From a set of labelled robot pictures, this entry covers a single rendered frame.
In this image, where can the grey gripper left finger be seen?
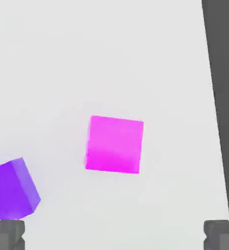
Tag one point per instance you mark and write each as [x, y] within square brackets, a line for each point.
[6, 232]

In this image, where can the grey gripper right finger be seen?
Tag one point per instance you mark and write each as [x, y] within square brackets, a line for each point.
[221, 234]

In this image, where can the small purple cube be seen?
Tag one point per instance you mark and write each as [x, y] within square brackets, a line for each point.
[8, 191]

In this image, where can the small magenta cube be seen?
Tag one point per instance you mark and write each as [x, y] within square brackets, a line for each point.
[114, 144]

